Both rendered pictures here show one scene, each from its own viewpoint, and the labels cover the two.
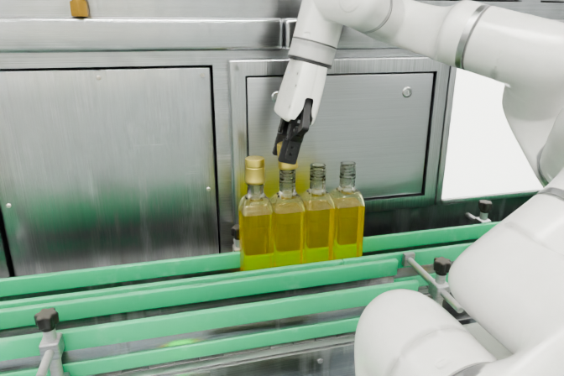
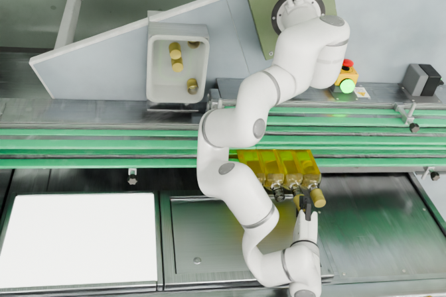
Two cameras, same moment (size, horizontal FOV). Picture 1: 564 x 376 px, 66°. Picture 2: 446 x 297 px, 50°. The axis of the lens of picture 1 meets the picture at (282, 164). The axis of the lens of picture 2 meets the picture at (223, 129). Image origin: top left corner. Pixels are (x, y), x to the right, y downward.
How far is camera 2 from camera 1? 96 cm
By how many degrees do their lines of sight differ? 41
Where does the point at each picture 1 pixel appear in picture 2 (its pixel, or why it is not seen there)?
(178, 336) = (352, 117)
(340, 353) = not seen: hidden behind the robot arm
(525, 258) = (306, 75)
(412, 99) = (191, 256)
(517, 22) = (258, 199)
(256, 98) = not seen: hidden behind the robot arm
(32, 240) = (406, 193)
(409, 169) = (183, 213)
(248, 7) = not seen: outside the picture
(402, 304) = (331, 77)
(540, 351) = (328, 41)
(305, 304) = (293, 120)
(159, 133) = (358, 242)
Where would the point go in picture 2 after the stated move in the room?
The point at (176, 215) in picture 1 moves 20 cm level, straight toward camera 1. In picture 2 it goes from (333, 199) to (349, 155)
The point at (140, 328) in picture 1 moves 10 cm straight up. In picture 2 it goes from (371, 121) to (385, 142)
